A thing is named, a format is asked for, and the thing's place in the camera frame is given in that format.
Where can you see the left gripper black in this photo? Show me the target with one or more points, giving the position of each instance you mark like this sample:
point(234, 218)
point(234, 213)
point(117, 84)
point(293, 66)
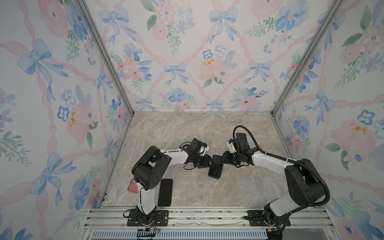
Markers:
point(206, 162)

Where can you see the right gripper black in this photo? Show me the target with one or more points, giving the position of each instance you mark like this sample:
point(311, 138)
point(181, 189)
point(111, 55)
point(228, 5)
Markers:
point(226, 158)

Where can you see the black phone case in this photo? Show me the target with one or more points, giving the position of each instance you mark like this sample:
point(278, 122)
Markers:
point(216, 166)

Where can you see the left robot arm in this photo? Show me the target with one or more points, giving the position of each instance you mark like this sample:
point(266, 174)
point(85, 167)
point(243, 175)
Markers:
point(151, 167)

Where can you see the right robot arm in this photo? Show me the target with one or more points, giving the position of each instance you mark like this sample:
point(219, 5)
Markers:
point(306, 188)

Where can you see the pink phone case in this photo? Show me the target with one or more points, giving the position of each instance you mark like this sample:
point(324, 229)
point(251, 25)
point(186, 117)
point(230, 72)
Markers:
point(133, 187)

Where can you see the black smartphone upright left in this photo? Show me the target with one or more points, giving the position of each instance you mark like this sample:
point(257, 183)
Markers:
point(165, 193)

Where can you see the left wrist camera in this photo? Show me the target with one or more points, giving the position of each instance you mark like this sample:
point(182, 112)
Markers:
point(197, 147)

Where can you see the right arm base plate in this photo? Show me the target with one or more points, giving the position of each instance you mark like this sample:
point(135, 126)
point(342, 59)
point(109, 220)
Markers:
point(262, 218)

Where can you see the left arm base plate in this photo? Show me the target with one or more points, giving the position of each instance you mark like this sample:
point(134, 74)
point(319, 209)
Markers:
point(157, 218)

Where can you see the aluminium rail frame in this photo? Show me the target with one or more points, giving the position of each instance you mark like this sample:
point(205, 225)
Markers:
point(206, 223)

